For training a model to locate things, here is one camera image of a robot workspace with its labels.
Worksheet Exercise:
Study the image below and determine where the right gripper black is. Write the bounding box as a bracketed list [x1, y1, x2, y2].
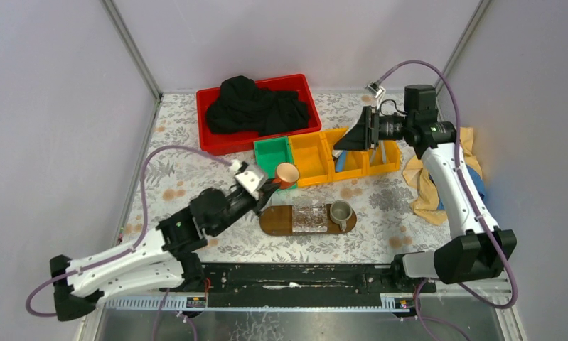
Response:
[333, 106, 413, 152]

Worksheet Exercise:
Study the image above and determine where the orange cup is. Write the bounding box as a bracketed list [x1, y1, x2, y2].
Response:
[273, 163, 300, 190]

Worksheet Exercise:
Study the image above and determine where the clear textured glass holder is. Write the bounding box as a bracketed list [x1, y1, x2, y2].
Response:
[291, 200, 328, 234]

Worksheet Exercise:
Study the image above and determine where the grey cup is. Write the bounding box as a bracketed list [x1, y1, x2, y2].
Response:
[329, 200, 353, 232]

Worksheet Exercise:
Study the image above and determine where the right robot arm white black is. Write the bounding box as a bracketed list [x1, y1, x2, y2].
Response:
[333, 85, 517, 293]

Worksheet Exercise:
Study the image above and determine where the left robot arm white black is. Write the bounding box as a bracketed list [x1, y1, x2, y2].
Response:
[50, 179, 282, 321]

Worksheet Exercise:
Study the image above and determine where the yellow bin with toothpaste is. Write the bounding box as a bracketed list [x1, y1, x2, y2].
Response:
[323, 127, 364, 182]

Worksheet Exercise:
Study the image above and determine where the brown wooden oval tray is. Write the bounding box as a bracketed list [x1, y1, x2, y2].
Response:
[259, 204, 358, 237]

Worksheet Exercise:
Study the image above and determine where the blue toothpaste tube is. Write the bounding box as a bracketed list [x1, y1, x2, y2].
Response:
[335, 151, 348, 173]

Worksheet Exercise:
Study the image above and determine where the green plastic bin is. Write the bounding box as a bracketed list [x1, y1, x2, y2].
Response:
[254, 137, 294, 178]

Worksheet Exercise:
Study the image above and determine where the red plastic bin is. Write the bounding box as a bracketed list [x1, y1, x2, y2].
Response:
[196, 74, 322, 155]

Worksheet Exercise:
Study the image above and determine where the black cloth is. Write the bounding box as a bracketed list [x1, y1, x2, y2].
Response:
[205, 75, 310, 136]

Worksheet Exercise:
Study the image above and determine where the yellow cloth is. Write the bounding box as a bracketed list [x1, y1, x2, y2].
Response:
[402, 127, 483, 226]

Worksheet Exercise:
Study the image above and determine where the blue cloth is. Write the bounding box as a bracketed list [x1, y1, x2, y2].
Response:
[436, 166, 486, 211]

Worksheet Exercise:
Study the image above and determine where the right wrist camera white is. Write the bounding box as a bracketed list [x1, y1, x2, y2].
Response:
[365, 82, 386, 101]

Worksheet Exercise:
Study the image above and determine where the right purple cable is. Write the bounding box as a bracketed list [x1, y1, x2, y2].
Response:
[375, 60, 519, 341]

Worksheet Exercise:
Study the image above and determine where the purple cable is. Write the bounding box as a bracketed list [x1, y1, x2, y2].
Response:
[25, 144, 235, 341]
[375, 60, 519, 341]

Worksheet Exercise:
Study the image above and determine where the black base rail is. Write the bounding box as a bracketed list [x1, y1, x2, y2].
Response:
[174, 262, 421, 308]

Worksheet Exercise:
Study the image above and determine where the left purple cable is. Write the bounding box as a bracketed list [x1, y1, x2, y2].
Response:
[25, 144, 235, 341]

